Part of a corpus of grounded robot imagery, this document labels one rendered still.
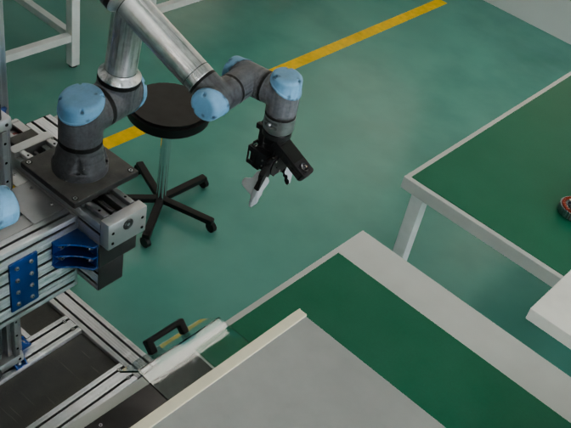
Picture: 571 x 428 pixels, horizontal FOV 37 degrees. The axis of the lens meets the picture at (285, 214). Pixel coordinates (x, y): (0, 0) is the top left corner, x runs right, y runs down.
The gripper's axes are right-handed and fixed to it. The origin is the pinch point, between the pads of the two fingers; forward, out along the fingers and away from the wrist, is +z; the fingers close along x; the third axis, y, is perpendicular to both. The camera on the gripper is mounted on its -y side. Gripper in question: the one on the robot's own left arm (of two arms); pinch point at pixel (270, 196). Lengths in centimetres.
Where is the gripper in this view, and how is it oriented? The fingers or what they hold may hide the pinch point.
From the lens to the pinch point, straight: 214.2
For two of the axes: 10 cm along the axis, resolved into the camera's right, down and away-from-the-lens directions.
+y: -7.5, -5.2, 4.1
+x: -6.4, 4.2, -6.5
